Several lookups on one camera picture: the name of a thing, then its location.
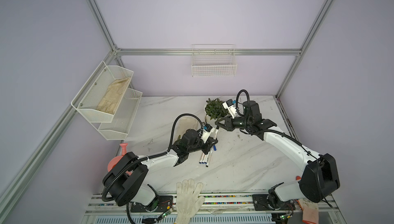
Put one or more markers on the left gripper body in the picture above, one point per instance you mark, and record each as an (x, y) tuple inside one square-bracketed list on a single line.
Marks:
[(199, 145)]

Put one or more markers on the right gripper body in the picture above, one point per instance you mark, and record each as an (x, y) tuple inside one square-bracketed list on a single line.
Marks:
[(238, 123)]

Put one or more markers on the white marker pen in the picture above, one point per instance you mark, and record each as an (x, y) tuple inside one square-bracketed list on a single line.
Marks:
[(208, 159), (216, 132)]

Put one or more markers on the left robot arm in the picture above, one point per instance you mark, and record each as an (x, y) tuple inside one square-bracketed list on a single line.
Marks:
[(124, 183)]

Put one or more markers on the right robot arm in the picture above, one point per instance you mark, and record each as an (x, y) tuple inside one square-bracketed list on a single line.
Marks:
[(319, 172)]

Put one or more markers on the white marker blue cap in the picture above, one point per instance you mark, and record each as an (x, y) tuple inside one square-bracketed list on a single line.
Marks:
[(202, 158)]

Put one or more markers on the potted green plant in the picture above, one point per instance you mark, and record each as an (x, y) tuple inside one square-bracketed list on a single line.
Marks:
[(214, 111)]

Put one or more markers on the white work glove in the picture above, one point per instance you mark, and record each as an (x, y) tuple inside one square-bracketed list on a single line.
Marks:
[(188, 200)]

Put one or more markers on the lower white mesh shelf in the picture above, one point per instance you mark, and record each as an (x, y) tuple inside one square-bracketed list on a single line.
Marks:
[(121, 124)]

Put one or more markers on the white mesh shelf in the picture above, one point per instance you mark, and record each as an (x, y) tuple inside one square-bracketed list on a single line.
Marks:
[(87, 100), (121, 124)]

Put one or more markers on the upper white mesh shelf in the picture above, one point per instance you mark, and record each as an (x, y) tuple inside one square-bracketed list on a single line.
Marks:
[(87, 100)]

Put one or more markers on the orange white glove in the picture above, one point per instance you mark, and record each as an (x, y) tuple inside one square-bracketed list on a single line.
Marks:
[(310, 211)]

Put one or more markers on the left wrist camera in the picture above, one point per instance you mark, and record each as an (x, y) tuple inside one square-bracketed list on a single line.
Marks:
[(206, 131)]

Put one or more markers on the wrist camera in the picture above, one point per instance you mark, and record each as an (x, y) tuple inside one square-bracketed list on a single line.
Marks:
[(230, 106), (206, 131)]

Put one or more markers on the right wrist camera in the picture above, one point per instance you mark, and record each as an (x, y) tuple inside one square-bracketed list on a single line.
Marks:
[(230, 106)]

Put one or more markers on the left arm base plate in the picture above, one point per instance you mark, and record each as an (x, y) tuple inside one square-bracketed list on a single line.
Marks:
[(158, 205)]

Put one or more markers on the white wire basket back wall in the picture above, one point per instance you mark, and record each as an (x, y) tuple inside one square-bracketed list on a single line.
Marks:
[(213, 60)]

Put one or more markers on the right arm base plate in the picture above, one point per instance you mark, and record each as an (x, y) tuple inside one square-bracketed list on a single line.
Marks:
[(268, 202)]

